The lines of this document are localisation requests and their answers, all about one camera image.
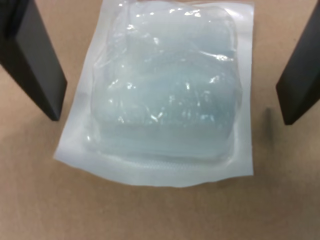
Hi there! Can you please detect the brown cardboard sheet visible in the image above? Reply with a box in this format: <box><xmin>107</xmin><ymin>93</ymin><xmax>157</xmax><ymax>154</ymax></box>
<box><xmin>0</xmin><ymin>0</ymin><xmax>320</xmax><ymax>240</ymax></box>

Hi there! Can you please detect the clear medical packet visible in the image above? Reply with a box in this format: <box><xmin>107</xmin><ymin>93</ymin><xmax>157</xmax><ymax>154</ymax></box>
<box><xmin>53</xmin><ymin>0</ymin><xmax>256</xmax><ymax>188</ymax></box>

